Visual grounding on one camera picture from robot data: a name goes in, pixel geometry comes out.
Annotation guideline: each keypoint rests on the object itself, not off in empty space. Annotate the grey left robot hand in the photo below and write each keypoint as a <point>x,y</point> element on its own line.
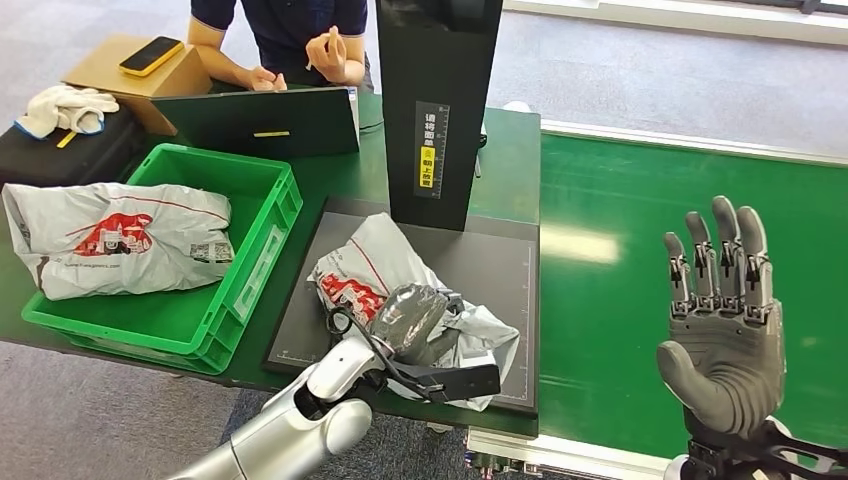
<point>411,318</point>

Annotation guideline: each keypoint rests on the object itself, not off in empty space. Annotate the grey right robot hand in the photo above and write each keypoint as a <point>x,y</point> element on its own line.
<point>729,358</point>

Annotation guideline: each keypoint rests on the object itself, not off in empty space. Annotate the white mailer bag red print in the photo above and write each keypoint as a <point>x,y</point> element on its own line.
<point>112,238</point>
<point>371,265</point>

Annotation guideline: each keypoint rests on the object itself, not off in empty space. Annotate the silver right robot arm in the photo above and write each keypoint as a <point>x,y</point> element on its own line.
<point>748,457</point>

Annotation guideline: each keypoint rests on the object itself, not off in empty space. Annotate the black weighing device platform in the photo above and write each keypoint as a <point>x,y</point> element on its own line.
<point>490,285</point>

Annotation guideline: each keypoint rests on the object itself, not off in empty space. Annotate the green plastic basket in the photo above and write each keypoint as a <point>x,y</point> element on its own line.
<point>172,318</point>

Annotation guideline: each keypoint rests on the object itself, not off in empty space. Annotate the black weighing device column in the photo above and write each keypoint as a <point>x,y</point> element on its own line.
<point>414,79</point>

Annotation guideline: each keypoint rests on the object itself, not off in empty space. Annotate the green conveyor belt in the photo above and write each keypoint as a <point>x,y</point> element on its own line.
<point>609,331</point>

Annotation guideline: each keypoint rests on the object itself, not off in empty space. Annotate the small white object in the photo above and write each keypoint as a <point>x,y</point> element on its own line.
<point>515,106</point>

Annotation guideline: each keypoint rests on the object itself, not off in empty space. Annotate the black laptop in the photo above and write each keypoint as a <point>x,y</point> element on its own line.
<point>255,122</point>

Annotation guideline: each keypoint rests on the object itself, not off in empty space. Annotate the person's left hand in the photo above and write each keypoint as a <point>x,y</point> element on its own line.
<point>328,53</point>

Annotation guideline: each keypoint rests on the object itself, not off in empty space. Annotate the person's hand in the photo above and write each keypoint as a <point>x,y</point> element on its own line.
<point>328,53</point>
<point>265,79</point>

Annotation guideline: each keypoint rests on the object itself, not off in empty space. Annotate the person's right hand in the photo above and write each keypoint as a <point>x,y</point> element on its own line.
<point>265,79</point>

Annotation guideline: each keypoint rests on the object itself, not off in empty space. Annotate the brown cardboard box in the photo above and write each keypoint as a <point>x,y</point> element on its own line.
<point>166,83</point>

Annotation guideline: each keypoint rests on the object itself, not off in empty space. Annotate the white floor ledge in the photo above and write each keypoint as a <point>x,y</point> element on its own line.
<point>662,16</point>

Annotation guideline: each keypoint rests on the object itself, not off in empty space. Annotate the phone in yellow case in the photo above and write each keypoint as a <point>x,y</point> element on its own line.
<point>151,56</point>

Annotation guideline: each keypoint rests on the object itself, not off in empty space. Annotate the black hard case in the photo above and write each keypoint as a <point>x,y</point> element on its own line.
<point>73,162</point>

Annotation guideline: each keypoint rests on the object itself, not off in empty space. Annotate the yellow tag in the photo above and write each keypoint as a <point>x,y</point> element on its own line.
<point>66,140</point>

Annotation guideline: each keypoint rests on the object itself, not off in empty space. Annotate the white work gloves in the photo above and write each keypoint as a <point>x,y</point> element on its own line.
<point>61,109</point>

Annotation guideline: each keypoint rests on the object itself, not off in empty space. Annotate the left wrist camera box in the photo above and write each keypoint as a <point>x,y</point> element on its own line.
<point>457,383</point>

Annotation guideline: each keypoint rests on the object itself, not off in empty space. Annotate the aluminium conveyor side rail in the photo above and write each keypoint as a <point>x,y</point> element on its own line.
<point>662,140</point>
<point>530,457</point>

